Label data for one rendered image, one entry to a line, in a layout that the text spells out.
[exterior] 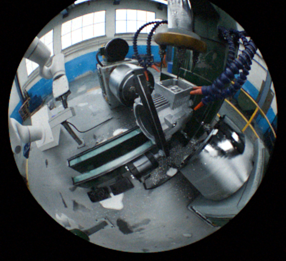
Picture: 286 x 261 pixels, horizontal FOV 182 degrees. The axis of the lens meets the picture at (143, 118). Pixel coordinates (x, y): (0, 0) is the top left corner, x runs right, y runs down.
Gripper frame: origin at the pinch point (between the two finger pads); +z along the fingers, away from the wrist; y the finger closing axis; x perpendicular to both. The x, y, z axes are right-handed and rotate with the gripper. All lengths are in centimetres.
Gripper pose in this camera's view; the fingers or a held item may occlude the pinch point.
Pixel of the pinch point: (65, 104)
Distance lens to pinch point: 53.8
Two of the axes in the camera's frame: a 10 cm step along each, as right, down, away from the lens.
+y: 8.3, -4.0, 3.9
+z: 3.0, 9.1, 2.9
